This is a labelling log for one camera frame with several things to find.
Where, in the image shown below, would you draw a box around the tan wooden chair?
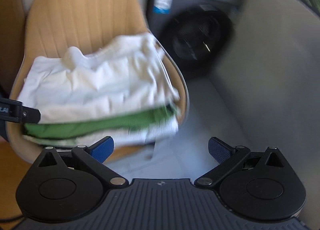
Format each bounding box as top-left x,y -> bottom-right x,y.
7,0 -> 188,162

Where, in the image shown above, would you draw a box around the white striped folded garment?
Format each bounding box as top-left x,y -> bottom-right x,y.
23,117 -> 178,148

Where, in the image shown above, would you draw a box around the green folded garment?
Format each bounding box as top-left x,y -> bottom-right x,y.
24,104 -> 178,139

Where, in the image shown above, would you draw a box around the dark front-load washing machine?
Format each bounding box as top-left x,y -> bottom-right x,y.
146,0 -> 244,79

